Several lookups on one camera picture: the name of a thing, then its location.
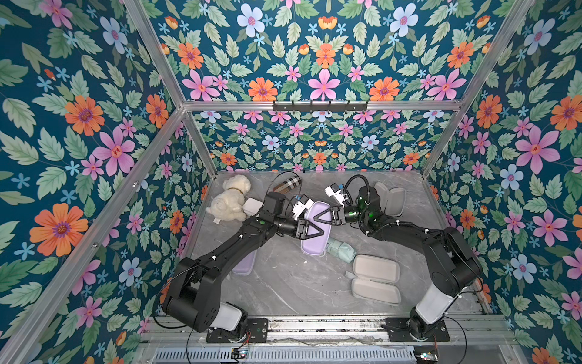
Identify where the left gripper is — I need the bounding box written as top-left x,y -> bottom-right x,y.
270,217 -> 322,241

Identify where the beige case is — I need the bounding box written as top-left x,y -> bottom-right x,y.
374,182 -> 406,217
346,254 -> 402,306

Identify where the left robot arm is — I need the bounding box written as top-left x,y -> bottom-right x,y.
162,192 -> 324,336

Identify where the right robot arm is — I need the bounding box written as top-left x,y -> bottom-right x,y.
324,184 -> 483,329

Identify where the mint green folded umbrella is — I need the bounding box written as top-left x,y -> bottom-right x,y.
326,238 -> 357,263

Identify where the plaid folded umbrella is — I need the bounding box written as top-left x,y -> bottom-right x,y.
273,176 -> 302,194

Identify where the white closed umbrella case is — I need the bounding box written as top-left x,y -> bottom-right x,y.
242,198 -> 263,216

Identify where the white plush dog toy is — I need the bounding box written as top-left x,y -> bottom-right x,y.
206,175 -> 252,221

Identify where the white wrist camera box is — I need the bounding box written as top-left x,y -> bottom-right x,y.
324,183 -> 349,206

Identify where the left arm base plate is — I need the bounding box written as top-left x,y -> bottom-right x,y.
206,318 -> 269,344

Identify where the black hook rail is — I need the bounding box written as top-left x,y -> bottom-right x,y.
271,101 -> 368,113

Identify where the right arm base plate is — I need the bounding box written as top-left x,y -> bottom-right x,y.
381,317 -> 450,342

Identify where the aluminium front rail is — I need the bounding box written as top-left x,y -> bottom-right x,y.
149,312 -> 517,345

